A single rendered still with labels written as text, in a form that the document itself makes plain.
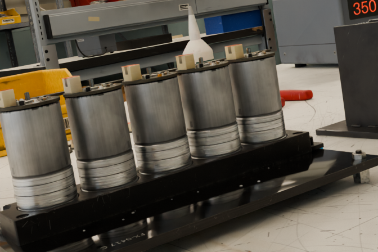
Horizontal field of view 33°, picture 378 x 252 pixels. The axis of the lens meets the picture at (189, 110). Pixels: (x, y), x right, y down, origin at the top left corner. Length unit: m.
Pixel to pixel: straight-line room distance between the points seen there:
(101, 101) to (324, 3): 0.55
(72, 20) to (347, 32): 2.47
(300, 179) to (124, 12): 2.71
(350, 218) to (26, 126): 0.13
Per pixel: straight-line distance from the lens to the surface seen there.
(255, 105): 0.31
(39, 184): 0.26
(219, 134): 0.29
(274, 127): 0.31
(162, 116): 0.28
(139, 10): 3.01
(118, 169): 0.27
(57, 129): 0.26
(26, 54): 5.05
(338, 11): 0.77
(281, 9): 0.87
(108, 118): 0.27
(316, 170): 0.29
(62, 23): 2.81
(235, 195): 0.27
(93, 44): 3.02
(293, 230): 0.25
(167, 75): 0.28
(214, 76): 0.29
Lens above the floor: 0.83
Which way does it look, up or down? 8 degrees down
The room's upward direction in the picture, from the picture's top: 9 degrees counter-clockwise
